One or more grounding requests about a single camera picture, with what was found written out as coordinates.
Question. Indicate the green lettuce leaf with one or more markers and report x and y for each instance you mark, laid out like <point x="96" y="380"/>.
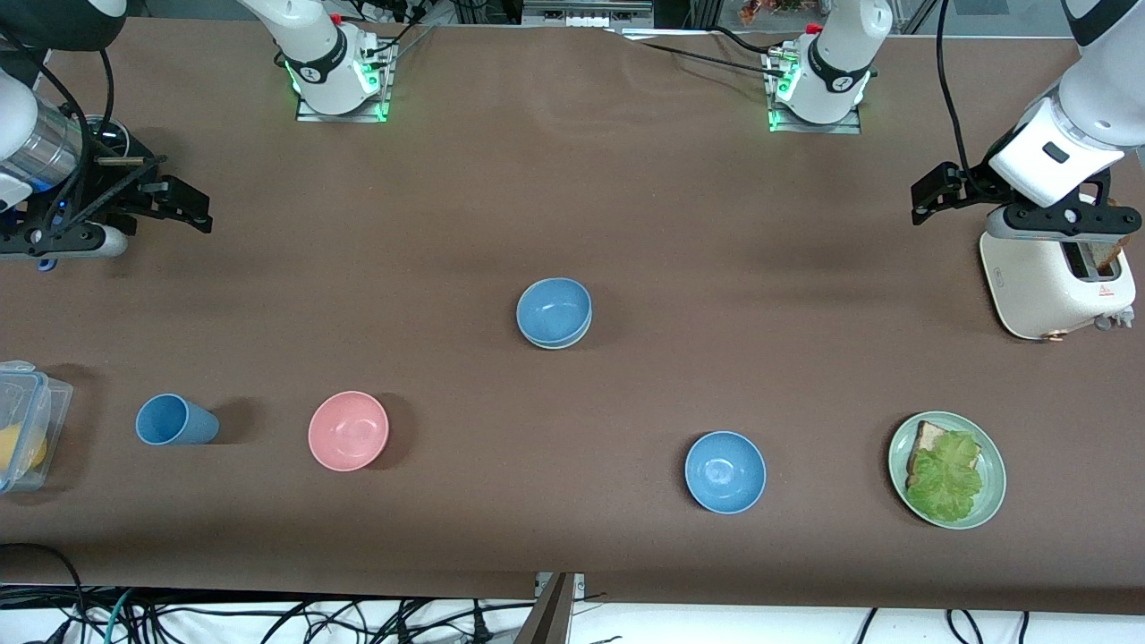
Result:
<point x="948" y="478"/>

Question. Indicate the grey camera stand pole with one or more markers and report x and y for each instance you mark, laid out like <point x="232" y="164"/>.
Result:
<point x="547" y="622"/>

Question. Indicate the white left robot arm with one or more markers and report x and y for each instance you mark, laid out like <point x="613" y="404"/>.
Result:
<point x="841" y="54"/>

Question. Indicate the brown tablecloth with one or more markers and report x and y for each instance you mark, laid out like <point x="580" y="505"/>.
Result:
<point x="572" y="197"/>

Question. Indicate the light green plate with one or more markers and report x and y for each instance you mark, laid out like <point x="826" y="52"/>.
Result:
<point x="993" y="483"/>

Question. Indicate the cream white toaster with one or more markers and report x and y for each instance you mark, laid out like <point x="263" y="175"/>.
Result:
<point x="1038" y="300"/>

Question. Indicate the pink bowl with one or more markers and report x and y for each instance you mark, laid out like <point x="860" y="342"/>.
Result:
<point x="348" y="430"/>

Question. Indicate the yellow lemon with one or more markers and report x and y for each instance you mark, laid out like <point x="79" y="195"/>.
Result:
<point x="20" y="450"/>

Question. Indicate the blue bowl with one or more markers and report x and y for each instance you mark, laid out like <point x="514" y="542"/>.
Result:
<point x="554" y="309"/>
<point x="725" y="471"/>

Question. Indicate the clear plastic food container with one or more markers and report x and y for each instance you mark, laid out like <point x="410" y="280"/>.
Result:
<point x="36" y="394"/>

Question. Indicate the blue plastic cup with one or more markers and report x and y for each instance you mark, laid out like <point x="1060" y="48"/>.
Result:
<point x="174" y="420"/>

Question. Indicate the bread slice under lettuce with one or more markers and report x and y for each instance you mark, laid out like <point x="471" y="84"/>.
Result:
<point x="926" y="440"/>

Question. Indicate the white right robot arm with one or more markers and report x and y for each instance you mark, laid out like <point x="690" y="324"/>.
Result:
<point x="313" y="54"/>

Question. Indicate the brown toast slice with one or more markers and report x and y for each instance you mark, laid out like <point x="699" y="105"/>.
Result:
<point x="1105" y="258"/>

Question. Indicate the light green bowl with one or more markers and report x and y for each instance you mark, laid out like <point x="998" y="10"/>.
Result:
<point x="556" y="345"/>

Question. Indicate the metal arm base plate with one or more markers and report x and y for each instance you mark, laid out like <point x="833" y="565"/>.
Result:
<point x="309" y="116"/>
<point x="841" y="128"/>

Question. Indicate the white power strip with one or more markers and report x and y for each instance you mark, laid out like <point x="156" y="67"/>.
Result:
<point x="389" y="11"/>

